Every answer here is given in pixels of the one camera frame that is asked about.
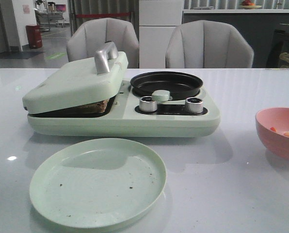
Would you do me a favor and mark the mint green round plate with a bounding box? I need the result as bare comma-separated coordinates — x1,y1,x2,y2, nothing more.
29,138,167,230

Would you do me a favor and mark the left silver control knob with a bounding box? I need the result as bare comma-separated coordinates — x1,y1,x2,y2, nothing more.
139,96,158,113

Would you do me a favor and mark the right silver control knob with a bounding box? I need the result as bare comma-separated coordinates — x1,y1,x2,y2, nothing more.
184,97,203,114

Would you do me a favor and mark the bread slice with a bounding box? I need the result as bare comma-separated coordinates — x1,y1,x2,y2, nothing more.
69,99,110,114

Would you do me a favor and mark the silver control knob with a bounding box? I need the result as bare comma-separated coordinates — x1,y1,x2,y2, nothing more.
139,96,158,113
184,97,203,114

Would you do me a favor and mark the mint green pan handle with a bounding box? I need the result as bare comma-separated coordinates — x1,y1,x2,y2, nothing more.
151,90,172,102

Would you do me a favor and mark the pink bowl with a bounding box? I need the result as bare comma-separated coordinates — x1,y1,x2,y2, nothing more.
256,107,289,160

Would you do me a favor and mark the grey kitchen counter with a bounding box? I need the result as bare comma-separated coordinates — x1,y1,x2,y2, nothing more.
182,9,289,68

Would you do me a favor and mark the fruit plate on counter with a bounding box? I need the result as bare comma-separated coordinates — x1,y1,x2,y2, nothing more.
239,0,262,10

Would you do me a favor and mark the mint green sandwich maker lid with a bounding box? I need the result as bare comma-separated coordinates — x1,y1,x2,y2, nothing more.
22,43,128,114

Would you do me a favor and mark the mint green breakfast maker base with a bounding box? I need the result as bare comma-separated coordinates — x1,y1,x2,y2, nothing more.
27,80,220,137

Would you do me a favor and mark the black round frying pan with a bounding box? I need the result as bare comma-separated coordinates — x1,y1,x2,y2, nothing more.
130,71,203,100

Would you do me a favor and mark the right grey upholstered chair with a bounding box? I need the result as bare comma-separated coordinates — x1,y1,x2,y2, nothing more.
165,20,254,68

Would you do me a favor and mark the left grey upholstered chair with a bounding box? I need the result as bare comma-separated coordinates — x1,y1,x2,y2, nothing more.
66,18,139,68

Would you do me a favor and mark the grey upholstered chair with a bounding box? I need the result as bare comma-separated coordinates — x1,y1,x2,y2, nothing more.
66,18,139,68
165,20,254,68

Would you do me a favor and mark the red trash bin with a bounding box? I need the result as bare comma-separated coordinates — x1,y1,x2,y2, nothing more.
26,25,42,49

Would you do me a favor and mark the white cabinet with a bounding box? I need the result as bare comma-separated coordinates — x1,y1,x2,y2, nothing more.
139,0,183,68

